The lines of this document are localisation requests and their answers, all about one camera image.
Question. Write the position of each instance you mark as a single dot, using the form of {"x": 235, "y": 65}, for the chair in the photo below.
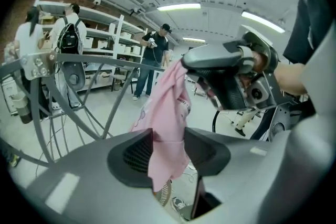
{"x": 119, "y": 78}

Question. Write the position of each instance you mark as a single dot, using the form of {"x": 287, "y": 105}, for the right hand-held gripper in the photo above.
{"x": 262, "y": 91}

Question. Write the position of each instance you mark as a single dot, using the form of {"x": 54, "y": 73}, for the bin with dark base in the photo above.
{"x": 22, "y": 110}

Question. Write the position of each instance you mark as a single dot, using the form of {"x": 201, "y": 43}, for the pink clothes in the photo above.
{"x": 165, "y": 102}

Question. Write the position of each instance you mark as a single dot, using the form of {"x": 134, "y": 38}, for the grey metal drying rack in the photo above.
{"x": 36, "y": 102}

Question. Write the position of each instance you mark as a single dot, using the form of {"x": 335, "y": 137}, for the person's grey sneaker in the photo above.
{"x": 179, "y": 204}

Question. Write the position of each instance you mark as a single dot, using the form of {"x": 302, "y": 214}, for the white security camera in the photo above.
{"x": 135, "y": 10}
{"x": 97, "y": 0}

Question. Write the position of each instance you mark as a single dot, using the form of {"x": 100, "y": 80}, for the row of white storage boxes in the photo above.
{"x": 126, "y": 47}

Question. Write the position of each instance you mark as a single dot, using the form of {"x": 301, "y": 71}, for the black backpack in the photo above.
{"x": 69, "y": 39}

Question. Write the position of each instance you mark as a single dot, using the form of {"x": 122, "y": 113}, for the person's right hand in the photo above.
{"x": 257, "y": 61}

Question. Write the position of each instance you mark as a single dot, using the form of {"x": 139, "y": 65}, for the long ceiling light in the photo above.
{"x": 262, "y": 21}
{"x": 193, "y": 39}
{"x": 178, "y": 6}

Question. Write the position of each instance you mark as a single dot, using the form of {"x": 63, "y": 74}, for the grey hanging gripper device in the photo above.
{"x": 74, "y": 76}

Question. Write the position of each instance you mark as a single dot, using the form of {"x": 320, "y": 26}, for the person's black sleeve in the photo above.
{"x": 309, "y": 34}

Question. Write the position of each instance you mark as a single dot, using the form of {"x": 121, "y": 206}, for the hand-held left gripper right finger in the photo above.
{"x": 252, "y": 173}

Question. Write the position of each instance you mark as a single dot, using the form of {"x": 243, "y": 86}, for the white laundry basket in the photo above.
{"x": 164, "y": 194}

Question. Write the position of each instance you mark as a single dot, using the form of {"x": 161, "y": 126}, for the white shelving unit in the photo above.
{"x": 105, "y": 34}

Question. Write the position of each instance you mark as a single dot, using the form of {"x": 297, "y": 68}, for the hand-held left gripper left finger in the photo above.
{"x": 86, "y": 181}

